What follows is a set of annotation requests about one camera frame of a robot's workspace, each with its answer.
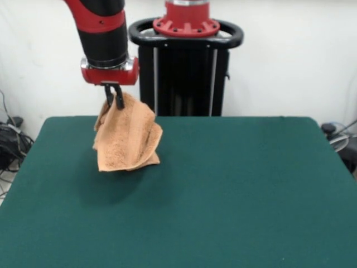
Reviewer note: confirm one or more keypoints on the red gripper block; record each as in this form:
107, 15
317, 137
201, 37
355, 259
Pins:
111, 76

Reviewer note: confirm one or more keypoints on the tan terry towel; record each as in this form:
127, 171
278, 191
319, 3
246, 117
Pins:
125, 139

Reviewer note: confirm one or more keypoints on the red robot base flange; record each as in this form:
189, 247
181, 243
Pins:
187, 16

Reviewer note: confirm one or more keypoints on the small black device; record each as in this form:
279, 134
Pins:
328, 128
17, 120

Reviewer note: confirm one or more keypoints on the dark green table cloth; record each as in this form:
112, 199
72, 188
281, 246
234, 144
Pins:
195, 195

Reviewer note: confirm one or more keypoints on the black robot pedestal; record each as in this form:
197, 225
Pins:
189, 83

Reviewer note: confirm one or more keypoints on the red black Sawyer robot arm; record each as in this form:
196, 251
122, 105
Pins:
103, 42

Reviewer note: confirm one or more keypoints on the black floor object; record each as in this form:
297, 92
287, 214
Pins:
350, 159

